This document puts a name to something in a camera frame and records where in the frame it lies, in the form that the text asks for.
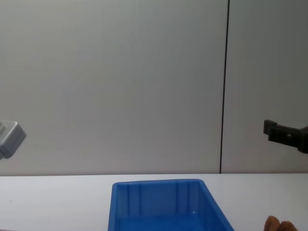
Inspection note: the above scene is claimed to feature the blue plastic bin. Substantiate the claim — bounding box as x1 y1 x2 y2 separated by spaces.
107 179 235 231

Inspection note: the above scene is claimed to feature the brown lumpy object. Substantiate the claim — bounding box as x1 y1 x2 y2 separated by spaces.
264 216 298 231

